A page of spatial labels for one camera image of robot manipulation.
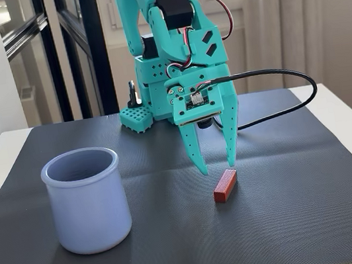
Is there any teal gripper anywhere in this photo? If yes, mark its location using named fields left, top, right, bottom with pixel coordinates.
left=161, top=60, right=249, bottom=180

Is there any red black servo wire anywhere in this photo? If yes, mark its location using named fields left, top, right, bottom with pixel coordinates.
left=159, top=26, right=197, bottom=78
left=190, top=0, right=236, bottom=45

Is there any teal robot arm with base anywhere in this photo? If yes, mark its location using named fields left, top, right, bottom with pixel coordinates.
left=101, top=0, right=239, bottom=138

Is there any black camera cable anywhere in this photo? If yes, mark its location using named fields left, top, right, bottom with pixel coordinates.
left=206, top=61, right=323, bottom=134

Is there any dark grey ribbed mat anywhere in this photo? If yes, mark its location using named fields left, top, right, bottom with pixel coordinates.
left=0, top=76, right=352, bottom=264

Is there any red-brown wooden block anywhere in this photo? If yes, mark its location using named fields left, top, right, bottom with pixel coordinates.
left=210, top=167, right=242, bottom=205

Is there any black table clamp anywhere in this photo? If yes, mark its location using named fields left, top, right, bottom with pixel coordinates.
left=123, top=79, right=143, bottom=109

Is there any beige curtain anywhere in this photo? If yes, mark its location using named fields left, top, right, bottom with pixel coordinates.
left=235, top=0, right=352, bottom=140

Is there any black framed glass door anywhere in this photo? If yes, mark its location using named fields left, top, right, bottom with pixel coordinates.
left=0, top=0, right=120, bottom=130

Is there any lavender blue pot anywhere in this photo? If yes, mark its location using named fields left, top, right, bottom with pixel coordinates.
left=37, top=142, right=137, bottom=261

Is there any wrist camera on teal mount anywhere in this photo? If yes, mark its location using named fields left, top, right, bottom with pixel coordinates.
left=164, top=78, right=226, bottom=136

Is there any white wall vent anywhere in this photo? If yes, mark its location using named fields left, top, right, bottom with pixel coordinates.
left=18, top=85, right=38, bottom=101

